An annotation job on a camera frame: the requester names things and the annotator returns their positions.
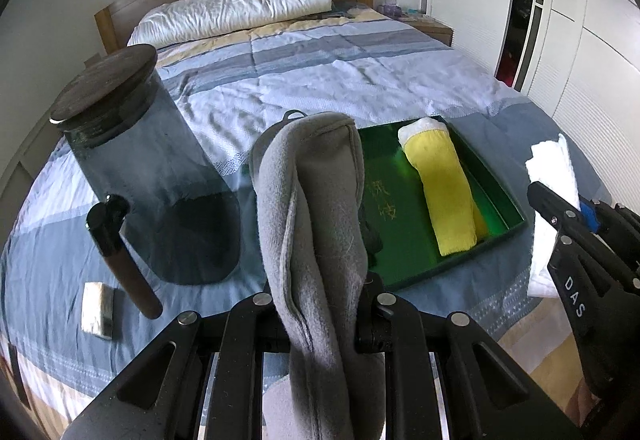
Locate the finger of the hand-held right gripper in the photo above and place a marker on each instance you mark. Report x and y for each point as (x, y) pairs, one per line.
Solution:
(547, 205)
(607, 217)

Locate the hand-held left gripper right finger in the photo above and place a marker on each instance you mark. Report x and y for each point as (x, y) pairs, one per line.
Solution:
(395, 320)

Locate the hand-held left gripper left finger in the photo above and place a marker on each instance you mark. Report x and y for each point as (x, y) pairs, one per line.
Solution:
(250, 320)

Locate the white waffle cloth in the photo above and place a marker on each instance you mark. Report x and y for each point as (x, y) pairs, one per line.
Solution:
(555, 170)

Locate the yellow towel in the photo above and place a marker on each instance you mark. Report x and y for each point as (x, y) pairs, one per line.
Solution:
(445, 190)

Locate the grey fleece pouch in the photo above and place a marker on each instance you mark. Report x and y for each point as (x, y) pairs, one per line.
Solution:
(310, 230)

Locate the green tray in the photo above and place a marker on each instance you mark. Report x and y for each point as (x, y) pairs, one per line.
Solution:
(395, 200)

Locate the tissue pack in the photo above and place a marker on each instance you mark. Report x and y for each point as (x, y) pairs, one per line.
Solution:
(97, 310)

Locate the red cloth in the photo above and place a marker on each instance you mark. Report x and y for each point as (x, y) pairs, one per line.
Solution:
(506, 68)

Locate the white sliding wardrobe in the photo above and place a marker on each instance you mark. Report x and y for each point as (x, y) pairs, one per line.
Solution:
(590, 45)

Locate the dark glass pitcher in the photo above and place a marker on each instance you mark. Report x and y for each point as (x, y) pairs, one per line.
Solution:
(150, 170)

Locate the wooden nightstand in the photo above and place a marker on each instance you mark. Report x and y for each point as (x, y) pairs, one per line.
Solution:
(435, 29)

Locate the purple small container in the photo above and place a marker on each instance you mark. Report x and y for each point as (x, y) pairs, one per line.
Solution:
(388, 9)

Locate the striped bed quilt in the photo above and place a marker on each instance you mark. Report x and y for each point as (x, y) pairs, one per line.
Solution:
(325, 70)

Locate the white pillow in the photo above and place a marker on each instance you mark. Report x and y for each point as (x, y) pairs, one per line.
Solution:
(225, 10)

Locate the low beige wall cabinet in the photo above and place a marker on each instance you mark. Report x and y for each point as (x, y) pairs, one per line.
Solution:
(20, 160)

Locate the beige wall socket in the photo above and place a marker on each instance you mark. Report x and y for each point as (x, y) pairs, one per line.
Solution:
(93, 60)

